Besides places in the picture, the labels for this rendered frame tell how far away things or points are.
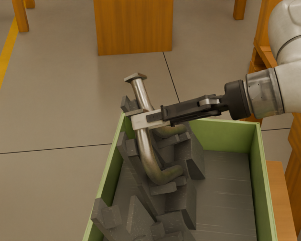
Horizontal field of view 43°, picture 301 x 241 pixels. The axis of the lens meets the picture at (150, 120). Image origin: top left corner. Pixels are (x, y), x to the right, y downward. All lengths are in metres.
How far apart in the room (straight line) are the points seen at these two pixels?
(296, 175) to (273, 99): 0.74
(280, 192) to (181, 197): 0.36
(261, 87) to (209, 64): 2.63
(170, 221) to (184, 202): 0.08
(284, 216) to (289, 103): 0.51
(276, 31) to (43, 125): 2.12
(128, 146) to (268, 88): 0.30
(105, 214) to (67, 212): 1.48
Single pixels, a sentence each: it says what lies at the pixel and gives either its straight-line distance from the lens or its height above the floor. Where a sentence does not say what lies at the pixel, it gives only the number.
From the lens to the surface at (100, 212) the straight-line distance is 0.69.
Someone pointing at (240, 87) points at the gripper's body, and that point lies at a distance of 0.73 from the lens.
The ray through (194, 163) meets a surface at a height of 0.91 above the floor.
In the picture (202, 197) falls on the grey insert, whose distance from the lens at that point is 1.08.
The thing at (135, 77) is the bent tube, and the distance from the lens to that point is 0.94.
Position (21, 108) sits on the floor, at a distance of 2.94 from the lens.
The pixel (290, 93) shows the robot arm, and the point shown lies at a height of 1.29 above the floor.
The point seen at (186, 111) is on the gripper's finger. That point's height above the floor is 1.24.
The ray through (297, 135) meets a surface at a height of 0.82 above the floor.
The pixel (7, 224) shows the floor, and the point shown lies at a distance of 2.20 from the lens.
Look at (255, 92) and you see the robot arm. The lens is 0.72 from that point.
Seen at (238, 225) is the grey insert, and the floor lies 0.85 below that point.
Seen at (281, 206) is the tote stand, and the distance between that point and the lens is 1.19.
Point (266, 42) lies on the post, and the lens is 1.77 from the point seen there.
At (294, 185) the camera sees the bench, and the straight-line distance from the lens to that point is 1.46.
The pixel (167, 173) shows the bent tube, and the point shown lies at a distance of 0.88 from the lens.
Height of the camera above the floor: 1.67
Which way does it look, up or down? 39 degrees down
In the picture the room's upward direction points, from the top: straight up
